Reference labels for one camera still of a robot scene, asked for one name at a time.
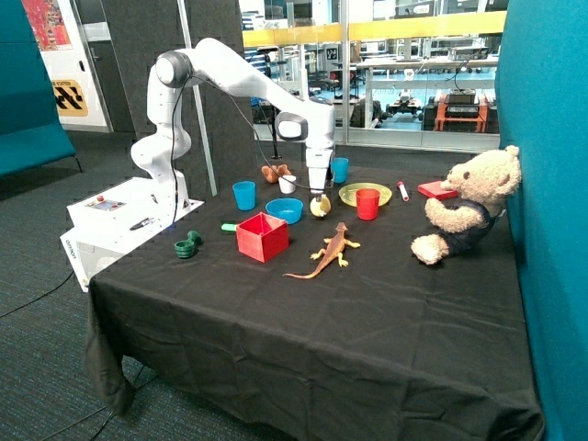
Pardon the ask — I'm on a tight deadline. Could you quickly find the green highlighter marker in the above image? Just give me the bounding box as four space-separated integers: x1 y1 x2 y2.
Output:
221 223 237 232

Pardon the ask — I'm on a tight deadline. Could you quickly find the black tablecloth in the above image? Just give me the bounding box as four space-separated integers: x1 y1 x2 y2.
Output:
85 190 546 440

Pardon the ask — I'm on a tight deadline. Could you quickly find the red white marker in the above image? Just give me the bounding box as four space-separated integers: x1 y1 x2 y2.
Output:
397 181 410 202

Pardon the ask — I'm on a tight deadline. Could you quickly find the red plastic cup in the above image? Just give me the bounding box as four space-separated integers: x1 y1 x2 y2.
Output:
356 188 380 221

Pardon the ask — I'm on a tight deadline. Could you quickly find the green threaded lid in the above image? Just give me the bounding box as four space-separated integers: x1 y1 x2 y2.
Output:
187 230 203 245

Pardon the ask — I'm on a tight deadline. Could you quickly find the orange toy lizard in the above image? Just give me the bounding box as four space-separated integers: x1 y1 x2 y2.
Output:
283 221 361 279

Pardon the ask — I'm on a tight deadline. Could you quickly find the yellow black sign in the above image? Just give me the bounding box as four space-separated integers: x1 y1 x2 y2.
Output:
51 79 88 118

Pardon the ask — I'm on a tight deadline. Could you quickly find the teal sofa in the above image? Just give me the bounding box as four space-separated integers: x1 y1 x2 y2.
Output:
0 0 76 176

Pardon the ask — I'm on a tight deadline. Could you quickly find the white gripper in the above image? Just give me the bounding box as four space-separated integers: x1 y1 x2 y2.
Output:
306 148 334 202

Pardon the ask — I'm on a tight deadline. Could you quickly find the green threaded pot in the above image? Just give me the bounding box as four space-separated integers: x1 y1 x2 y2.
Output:
174 240 196 259

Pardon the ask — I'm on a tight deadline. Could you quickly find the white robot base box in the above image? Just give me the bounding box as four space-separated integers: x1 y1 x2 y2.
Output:
61 177 203 292

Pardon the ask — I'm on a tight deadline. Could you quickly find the yellow ball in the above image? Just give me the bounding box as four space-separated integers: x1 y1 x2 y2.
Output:
309 195 332 218

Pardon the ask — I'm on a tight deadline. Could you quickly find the teal partition wall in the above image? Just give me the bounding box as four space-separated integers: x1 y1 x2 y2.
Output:
496 1 587 440

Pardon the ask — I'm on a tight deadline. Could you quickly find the white small cup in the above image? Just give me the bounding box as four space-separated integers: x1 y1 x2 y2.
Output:
278 175 297 195

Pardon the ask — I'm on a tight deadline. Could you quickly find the brown plush toy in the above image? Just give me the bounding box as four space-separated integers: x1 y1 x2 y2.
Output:
261 164 291 184

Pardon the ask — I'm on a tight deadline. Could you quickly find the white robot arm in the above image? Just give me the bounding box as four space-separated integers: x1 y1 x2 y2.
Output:
131 38 334 205

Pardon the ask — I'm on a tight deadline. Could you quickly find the red wall poster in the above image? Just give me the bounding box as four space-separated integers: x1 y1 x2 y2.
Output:
21 0 73 51

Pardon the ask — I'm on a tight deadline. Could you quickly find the red square pot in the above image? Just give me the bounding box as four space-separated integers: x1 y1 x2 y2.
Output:
236 212 289 263

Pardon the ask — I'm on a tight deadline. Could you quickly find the red flat block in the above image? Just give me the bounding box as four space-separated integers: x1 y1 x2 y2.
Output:
417 181 459 200

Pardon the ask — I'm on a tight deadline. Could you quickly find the blue cup far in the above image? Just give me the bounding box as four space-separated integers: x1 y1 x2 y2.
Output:
331 157 349 184

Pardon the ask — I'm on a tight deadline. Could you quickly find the blue cup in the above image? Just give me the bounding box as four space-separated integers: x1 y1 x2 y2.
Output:
232 181 256 211
331 157 349 184

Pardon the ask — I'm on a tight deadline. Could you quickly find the beige teddy bear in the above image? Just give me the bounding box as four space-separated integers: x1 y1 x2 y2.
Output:
411 145 522 265

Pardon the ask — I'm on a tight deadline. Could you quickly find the yellow plastic plate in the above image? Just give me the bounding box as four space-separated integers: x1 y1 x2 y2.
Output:
339 182 392 207

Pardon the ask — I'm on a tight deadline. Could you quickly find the blue plastic bowl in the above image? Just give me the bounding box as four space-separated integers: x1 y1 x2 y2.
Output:
266 198 304 225

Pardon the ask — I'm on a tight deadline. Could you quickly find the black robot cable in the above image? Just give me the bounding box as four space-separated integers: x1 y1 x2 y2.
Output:
130 75 318 232

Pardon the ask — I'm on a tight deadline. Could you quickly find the blue cup near left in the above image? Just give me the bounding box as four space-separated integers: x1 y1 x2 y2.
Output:
232 181 256 211

